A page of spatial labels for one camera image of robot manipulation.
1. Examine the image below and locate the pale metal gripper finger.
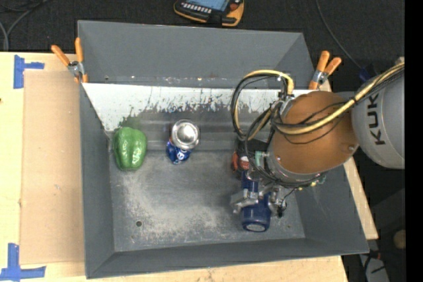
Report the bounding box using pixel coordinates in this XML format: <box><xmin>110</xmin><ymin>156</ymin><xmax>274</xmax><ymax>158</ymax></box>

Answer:
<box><xmin>230</xmin><ymin>191</ymin><xmax>260</xmax><ymax>215</ymax></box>
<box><xmin>266</xmin><ymin>190</ymin><xmax>282</xmax><ymax>218</ymax></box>

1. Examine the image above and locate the dark blue cup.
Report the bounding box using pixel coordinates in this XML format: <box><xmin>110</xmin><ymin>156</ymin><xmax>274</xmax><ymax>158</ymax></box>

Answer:
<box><xmin>240</xmin><ymin>169</ymin><xmax>273</xmax><ymax>233</ymax></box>

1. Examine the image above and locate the orange and white toy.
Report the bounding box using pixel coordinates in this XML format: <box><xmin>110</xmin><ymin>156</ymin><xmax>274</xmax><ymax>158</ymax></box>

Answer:
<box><xmin>231</xmin><ymin>149</ymin><xmax>251</xmax><ymax>176</ymax></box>

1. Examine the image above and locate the grey metal bin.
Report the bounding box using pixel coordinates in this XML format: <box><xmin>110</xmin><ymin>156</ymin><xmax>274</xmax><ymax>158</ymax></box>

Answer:
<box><xmin>77</xmin><ymin>20</ymin><xmax>370</xmax><ymax>279</ymax></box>

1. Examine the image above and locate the blue drink can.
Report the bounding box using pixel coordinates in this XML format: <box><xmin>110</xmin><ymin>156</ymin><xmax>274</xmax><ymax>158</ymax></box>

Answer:
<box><xmin>165</xmin><ymin>119</ymin><xmax>202</xmax><ymax>166</ymax></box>

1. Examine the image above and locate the green toy bell pepper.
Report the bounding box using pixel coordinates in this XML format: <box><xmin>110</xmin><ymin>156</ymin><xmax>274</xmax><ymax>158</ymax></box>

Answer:
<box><xmin>112</xmin><ymin>126</ymin><xmax>148</xmax><ymax>172</ymax></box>

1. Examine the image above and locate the brown cardboard board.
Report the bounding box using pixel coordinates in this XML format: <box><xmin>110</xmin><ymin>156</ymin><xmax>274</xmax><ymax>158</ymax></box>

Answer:
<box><xmin>19</xmin><ymin>69</ymin><xmax>87</xmax><ymax>265</ymax></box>

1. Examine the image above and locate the black cylinder on white bracket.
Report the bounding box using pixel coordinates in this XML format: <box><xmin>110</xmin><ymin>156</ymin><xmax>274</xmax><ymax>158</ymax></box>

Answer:
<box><xmin>276</xmin><ymin>197</ymin><xmax>288</xmax><ymax>219</ymax></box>

